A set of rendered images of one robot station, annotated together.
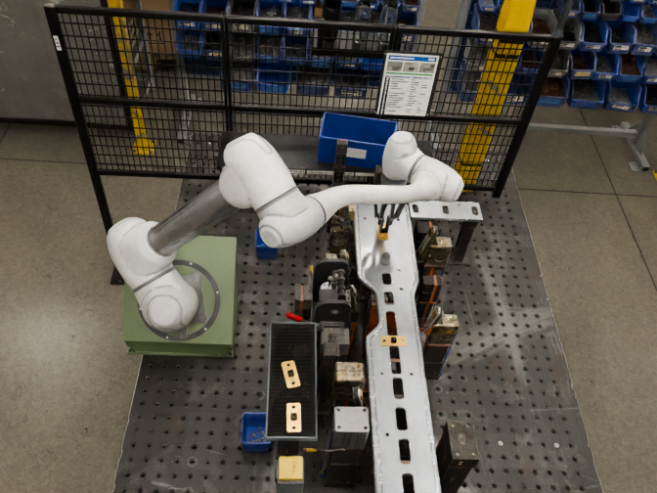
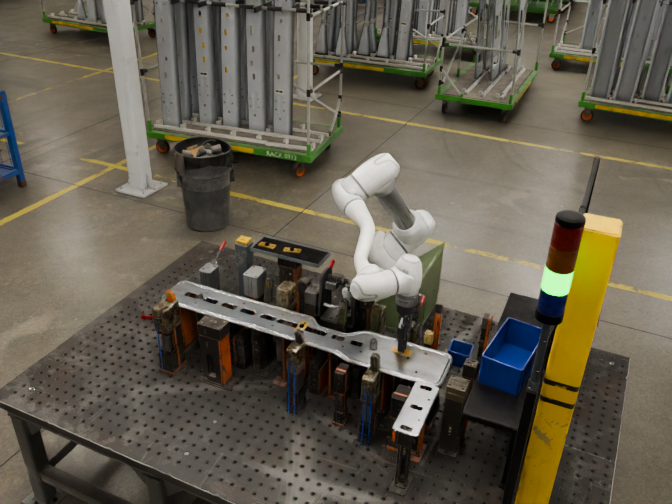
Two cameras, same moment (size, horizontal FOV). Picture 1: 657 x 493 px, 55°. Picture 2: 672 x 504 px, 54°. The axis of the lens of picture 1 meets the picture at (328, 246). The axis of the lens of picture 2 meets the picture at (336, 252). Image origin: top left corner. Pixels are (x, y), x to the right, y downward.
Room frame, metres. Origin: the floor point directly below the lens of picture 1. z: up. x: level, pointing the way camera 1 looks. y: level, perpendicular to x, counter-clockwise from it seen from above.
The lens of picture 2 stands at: (2.46, -2.24, 2.76)
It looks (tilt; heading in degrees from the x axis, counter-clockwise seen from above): 30 degrees down; 120
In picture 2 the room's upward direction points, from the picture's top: 1 degrees clockwise
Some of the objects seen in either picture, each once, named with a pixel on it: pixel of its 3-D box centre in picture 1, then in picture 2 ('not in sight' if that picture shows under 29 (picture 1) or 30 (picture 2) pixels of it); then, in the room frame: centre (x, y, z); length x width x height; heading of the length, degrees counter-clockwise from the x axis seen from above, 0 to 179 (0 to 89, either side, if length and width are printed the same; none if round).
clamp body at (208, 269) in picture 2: not in sight; (211, 297); (0.56, -0.15, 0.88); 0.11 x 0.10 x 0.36; 96
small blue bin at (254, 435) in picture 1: (256, 433); not in sight; (0.91, 0.16, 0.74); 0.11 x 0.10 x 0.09; 6
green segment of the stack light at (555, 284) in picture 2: not in sight; (557, 278); (2.25, -0.77, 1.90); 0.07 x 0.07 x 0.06
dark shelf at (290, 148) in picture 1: (328, 155); (514, 354); (2.04, 0.05, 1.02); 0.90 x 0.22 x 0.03; 96
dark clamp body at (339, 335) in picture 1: (330, 366); (314, 321); (1.11, -0.06, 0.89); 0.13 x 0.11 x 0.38; 96
